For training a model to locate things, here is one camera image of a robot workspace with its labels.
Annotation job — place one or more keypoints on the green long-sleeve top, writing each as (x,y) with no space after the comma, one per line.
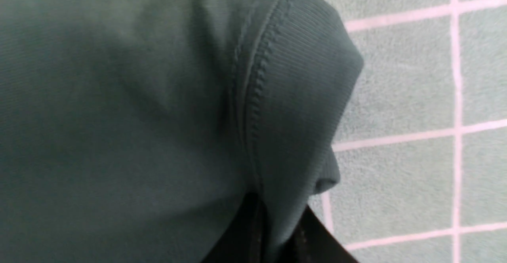
(131,130)

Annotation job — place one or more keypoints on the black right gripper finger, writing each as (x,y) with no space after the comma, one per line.
(243,240)

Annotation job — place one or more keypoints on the green checkered table cloth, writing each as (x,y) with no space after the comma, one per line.
(422,145)

